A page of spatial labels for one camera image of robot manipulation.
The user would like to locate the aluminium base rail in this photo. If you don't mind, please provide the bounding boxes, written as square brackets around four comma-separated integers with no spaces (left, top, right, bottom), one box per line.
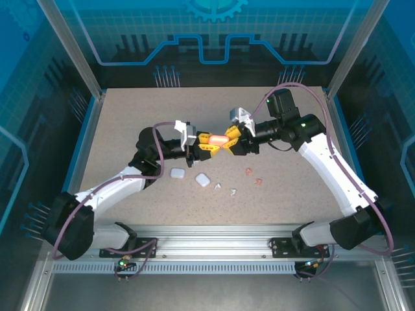
[93,225,386,260]

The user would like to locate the blue-trimmed aluminium side rail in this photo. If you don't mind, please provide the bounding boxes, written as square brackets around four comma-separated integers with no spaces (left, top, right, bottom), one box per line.
[324,90,383,236]
[51,90,106,227]

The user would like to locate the pink earbud charging case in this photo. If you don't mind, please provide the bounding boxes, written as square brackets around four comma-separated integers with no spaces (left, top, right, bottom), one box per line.
[209,134,230,147]

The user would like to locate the slotted grey cable duct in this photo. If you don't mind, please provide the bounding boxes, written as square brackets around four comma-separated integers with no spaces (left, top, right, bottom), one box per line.
[51,260,325,276]

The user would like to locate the aluminium corner post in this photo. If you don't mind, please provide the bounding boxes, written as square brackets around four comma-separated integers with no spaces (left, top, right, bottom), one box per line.
[36,0,106,100]
[326,0,392,100]

